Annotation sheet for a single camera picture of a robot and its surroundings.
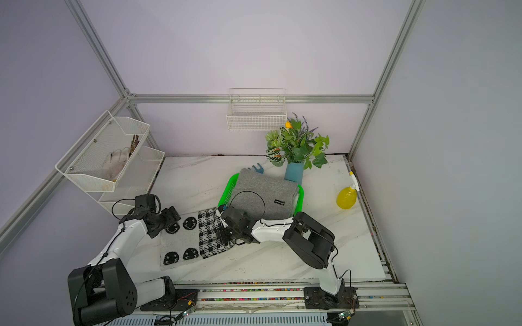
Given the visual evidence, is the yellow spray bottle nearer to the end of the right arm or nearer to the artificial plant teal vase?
the artificial plant teal vase

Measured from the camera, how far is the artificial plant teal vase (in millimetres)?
786

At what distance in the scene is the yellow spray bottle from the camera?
2.95ft
